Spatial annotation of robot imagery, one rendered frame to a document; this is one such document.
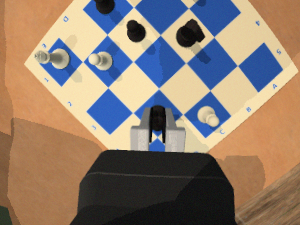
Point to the blue and cream chessboard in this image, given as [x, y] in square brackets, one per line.
[238, 66]

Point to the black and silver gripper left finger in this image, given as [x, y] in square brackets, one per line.
[141, 136]

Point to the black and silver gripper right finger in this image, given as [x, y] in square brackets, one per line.
[175, 136]

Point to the white pawn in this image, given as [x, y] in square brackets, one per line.
[205, 116]
[105, 61]

